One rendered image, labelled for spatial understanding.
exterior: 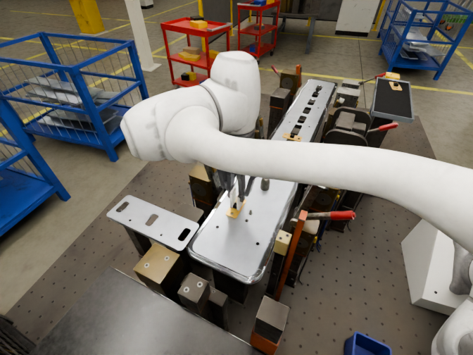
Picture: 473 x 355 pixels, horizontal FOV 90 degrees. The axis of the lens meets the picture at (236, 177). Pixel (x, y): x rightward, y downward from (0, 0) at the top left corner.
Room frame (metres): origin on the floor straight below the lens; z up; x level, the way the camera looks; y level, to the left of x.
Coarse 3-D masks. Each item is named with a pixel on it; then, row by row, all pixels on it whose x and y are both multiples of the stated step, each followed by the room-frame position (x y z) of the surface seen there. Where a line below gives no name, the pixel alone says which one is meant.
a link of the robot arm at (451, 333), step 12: (468, 300) 0.24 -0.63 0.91; (456, 312) 0.21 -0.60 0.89; (468, 312) 0.20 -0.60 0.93; (444, 324) 0.20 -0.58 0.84; (456, 324) 0.17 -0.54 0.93; (468, 324) 0.17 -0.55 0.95; (444, 336) 0.16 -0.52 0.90; (456, 336) 0.15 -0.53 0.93; (468, 336) 0.14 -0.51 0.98; (432, 348) 0.15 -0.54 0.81; (444, 348) 0.13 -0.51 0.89; (456, 348) 0.13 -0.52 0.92; (468, 348) 0.10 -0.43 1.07
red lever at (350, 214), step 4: (328, 212) 0.38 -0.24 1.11; (332, 212) 0.37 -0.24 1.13; (336, 212) 0.37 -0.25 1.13; (340, 212) 0.36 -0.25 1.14; (344, 212) 0.36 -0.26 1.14; (348, 212) 0.35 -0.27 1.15; (352, 212) 0.35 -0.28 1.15; (308, 216) 0.39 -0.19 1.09; (312, 216) 0.38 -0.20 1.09; (316, 216) 0.38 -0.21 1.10; (320, 216) 0.37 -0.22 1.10; (324, 216) 0.37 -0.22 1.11; (328, 216) 0.37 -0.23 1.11; (332, 216) 0.36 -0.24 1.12; (336, 216) 0.36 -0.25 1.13; (340, 216) 0.35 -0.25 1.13; (344, 216) 0.35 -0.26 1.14; (348, 216) 0.35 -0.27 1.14; (352, 216) 0.34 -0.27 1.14
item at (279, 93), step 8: (280, 88) 1.33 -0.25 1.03; (272, 96) 1.23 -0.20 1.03; (280, 96) 1.22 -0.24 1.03; (288, 96) 1.27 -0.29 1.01; (272, 104) 1.23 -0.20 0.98; (280, 104) 1.21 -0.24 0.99; (272, 112) 1.23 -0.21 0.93; (280, 112) 1.21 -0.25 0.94; (272, 120) 1.23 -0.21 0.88; (272, 128) 1.23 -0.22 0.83
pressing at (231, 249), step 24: (312, 96) 1.28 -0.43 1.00; (288, 120) 1.03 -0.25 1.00; (312, 120) 1.03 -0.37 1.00; (264, 192) 0.55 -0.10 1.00; (288, 192) 0.55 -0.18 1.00; (216, 216) 0.45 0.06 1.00; (240, 216) 0.45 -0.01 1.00; (264, 216) 0.45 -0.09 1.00; (192, 240) 0.37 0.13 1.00; (216, 240) 0.37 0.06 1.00; (240, 240) 0.37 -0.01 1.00; (264, 240) 0.37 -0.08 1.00; (216, 264) 0.30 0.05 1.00; (240, 264) 0.30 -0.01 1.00; (264, 264) 0.29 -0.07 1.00
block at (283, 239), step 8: (280, 232) 0.35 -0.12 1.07; (280, 240) 0.33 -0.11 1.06; (288, 240) 0.33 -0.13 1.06; (280, 248) 0.32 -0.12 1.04; (280, 256) 0.32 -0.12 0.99; (272, 264) 0.33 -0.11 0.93; (280, 264) 0.32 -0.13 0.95; (272, 272) 0.33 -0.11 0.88; (272, 280) 0.33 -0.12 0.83; (272, 288) 0.32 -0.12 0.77; (272, 296) 0.32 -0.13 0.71
